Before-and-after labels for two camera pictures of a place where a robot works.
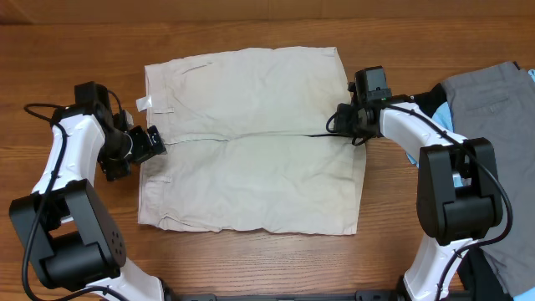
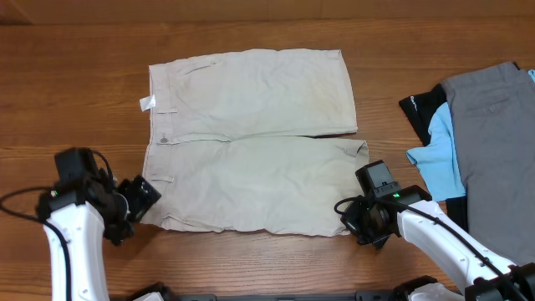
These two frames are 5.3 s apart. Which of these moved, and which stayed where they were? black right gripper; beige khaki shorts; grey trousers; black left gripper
Moved: black right gripper; black left gripper
Stayed: grey trousers; beige khaki shorts
